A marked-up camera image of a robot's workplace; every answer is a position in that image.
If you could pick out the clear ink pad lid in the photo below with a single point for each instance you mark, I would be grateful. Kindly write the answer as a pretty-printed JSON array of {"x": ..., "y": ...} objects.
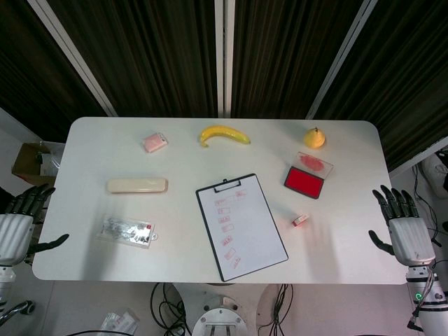
[{"x": 315, "y": 161}]

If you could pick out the yellow pear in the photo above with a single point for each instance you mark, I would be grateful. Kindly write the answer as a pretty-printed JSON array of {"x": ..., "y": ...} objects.
[{"x": 314, "y": 140}]

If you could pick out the white metal frame post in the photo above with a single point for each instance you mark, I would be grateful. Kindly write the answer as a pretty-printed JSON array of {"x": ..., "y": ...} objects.
[
  {"x": 344, "y": 52},
  {"x": 224, "y": 57},
  {"x": 70, "y": 52}
]

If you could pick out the white packets stack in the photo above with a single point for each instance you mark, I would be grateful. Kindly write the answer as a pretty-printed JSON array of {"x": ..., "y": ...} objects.
[{"x": 120, "y": 322}]

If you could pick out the brown cardboard box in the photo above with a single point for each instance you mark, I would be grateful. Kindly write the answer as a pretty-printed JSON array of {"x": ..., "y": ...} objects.
[{"x": 26, "y": 161}]

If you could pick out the yellow banana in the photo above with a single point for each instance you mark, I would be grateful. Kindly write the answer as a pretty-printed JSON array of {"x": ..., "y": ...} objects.
[{"x": 224, "y": 133}]

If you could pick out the white stamped paper sheet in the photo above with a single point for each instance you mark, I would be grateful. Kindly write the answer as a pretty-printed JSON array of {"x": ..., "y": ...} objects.
[{"x": 245, "y": 227}]

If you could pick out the white metal frame beam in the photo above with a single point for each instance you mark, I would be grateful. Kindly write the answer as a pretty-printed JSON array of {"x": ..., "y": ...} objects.
[{"x": 416, "y": 161}]

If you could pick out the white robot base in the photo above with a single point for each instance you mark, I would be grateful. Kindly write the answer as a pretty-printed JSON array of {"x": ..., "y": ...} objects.
[{"x": 218, "y": 318}]

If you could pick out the pink tissue pack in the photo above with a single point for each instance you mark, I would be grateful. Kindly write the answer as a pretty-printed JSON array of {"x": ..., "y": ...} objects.
[{"x": 155, "y": 142}]

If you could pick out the white rounded plastic object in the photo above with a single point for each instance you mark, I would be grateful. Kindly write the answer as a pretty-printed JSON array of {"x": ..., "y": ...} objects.
[{"x": 434, "y": 168}]

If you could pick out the black pleated curtain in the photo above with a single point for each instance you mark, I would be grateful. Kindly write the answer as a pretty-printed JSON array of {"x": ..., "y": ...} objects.
[
  {"x": 409, "y": 70},
  {"x": 287, "y": 52},
  {"x": 28, "y": 70},
  {"x": 147, "y": 52}
]

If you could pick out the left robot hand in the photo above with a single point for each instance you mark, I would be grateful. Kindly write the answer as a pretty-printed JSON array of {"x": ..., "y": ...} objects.
[{"x": 15, "y": 234}]

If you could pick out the red ink pad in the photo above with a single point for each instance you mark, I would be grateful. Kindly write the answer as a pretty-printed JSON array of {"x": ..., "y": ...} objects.
[{"x": 302, "y": 182}]

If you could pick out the clear ruler set pack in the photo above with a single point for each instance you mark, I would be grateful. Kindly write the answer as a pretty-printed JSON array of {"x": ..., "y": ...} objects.
[{"x": 126, "y": 231}]

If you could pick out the small clear red stamp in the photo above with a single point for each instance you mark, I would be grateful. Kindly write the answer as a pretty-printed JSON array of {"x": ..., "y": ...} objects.
[{"x": 301, "y": 220}]

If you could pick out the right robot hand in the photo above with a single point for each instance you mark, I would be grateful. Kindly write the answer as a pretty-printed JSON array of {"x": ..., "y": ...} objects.
[{"x": 409, "y": 238}]

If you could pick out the grey metal bar with wheel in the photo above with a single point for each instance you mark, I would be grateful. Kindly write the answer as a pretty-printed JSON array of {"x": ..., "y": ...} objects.
[{"x": 15, "y": 309}]

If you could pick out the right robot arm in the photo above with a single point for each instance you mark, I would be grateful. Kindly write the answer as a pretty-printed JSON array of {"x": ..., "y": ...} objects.
[{"x": 434, "y": 308}]

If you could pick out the black clipboard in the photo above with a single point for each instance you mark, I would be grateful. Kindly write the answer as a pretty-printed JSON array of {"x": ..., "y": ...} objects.
[{"x": 224, "y": 180}]

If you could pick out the beige pencil case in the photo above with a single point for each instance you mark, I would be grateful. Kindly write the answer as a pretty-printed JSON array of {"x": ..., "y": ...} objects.
[{"x": 136, "y": 185}]

